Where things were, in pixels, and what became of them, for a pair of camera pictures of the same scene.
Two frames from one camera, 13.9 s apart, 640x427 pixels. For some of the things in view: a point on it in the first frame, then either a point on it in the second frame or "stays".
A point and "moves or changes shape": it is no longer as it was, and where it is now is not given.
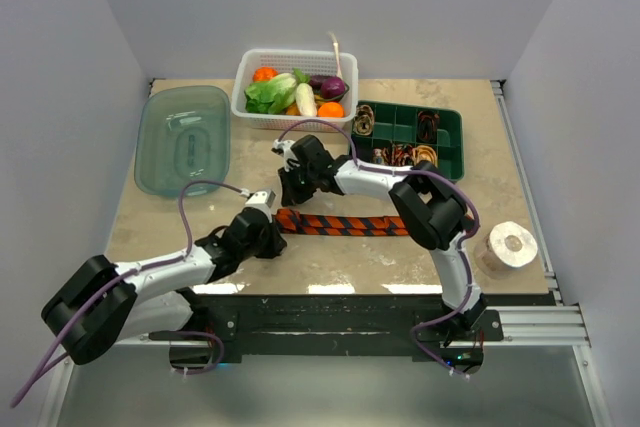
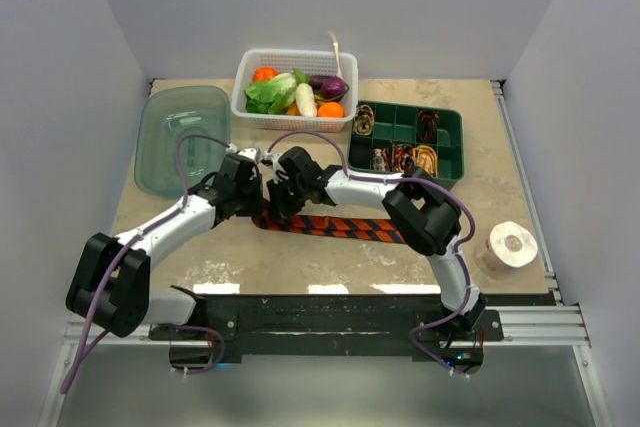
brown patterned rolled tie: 363,121 stays
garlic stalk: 339,73 stays
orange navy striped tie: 297,222 moves or changes shape
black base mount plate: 328,326 stays
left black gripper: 276,243 → 256,184
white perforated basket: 286,61 stays
